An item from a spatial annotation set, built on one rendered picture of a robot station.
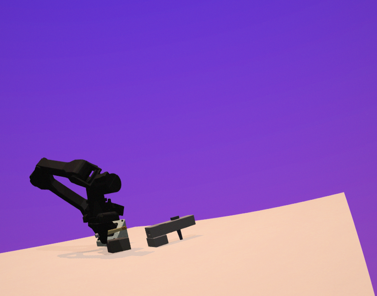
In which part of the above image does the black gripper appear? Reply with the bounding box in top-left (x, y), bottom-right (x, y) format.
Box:
top-left (83, 195), bottom-right (120, 244)

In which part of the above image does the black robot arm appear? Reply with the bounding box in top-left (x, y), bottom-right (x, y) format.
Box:
top-left (30, 158), bottom-right (124, 216)

